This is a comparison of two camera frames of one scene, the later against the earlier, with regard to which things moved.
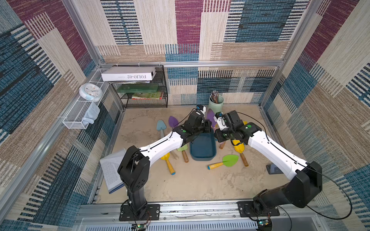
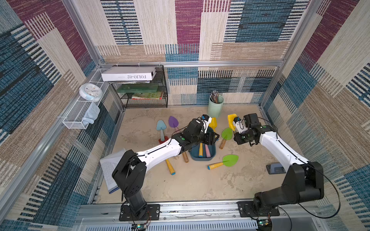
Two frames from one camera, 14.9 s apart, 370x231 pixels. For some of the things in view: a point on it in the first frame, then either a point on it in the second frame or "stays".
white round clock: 90,92 stays
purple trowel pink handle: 173,121 stays
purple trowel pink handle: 210,116 -> 208,154
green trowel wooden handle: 183,148 stays
